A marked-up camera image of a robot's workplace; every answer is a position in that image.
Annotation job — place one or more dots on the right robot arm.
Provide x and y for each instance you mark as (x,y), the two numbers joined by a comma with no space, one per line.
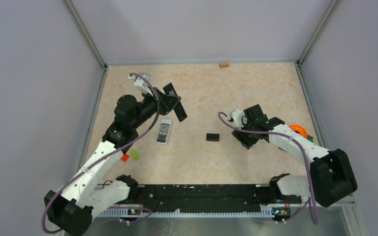
(329,174)

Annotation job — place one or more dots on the white remote control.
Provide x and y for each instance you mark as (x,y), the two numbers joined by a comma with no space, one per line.
(164,131)

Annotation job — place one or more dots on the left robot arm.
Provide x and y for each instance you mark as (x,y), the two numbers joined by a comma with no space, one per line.
(76,204)

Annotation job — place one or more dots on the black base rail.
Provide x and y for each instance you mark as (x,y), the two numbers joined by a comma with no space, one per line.
(206,198)

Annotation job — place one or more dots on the black battery cover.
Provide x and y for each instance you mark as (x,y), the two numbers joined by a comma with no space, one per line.
(212,137)

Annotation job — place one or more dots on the red block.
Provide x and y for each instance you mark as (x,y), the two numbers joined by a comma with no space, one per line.
(125,157)

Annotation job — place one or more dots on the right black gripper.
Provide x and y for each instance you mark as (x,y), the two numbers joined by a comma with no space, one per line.
(246,142)

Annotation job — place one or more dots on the brown wooden block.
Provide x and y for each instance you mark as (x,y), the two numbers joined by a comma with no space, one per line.
(224,64)

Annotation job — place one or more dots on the orange tape roll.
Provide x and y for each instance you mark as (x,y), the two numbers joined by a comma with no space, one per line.
(300,130)

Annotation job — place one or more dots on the green block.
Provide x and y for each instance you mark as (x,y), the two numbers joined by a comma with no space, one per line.
(134,155)

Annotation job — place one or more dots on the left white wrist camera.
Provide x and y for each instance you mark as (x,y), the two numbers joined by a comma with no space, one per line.
(140,83)

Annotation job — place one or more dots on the black remote control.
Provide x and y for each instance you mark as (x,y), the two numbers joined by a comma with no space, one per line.
(172,102)

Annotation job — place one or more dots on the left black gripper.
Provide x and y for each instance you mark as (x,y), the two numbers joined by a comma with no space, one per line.
(166,102)

